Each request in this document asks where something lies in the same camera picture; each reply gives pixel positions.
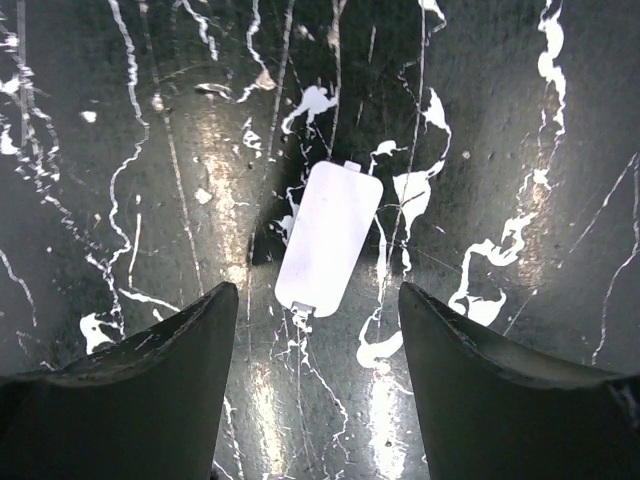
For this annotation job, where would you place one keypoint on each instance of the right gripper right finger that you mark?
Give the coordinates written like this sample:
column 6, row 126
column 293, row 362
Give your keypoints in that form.
column 491, row 408

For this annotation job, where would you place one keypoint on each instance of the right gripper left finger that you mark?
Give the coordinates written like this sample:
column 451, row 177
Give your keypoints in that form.
column 147, row 407

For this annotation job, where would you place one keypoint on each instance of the white battery cover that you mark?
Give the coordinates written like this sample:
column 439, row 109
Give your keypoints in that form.
column 329, row 230

